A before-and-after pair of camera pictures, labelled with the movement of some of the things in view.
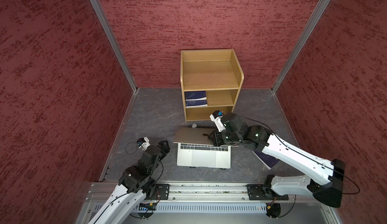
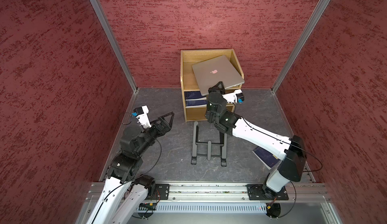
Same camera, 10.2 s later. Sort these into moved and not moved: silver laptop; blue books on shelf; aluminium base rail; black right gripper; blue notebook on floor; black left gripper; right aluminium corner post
Moved: silver laptop; black right gripper; black left gripper
Not moved: blue notebook on floor; right aluminium corner post; blue books on shelf; aluminium base rail
